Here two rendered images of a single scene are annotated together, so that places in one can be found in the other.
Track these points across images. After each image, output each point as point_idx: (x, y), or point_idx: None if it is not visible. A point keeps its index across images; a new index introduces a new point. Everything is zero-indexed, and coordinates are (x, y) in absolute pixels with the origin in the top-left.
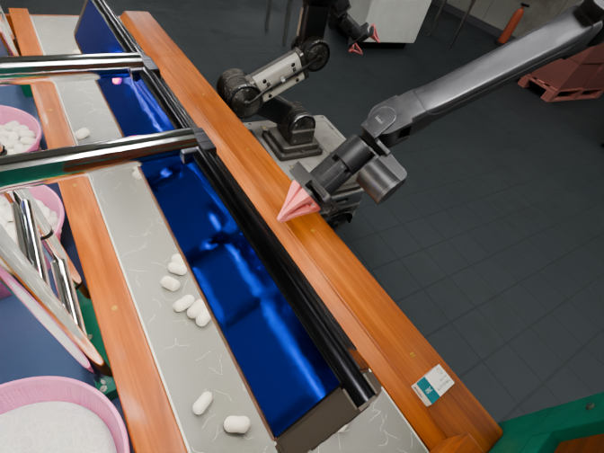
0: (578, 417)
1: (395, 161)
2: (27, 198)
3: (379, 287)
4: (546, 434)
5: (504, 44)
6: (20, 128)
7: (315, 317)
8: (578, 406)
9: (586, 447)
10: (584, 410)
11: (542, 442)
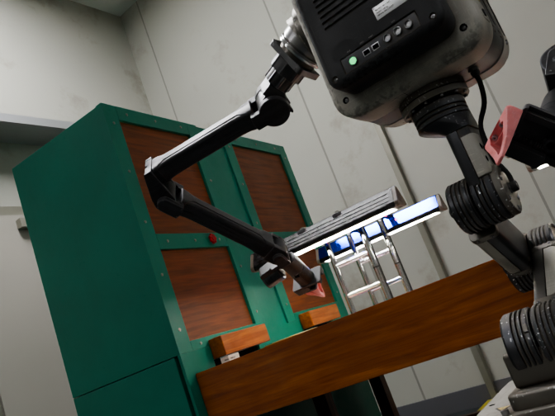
0: (183, 332)
1: (265, 264)
2: (366, 250)
3: (266, 347)
4: (191, 342)
5: (218, 209)
6: None
7: None
8: (179, 337)
9: (187, 328)
10: (180, 332)
11: (194, 340)
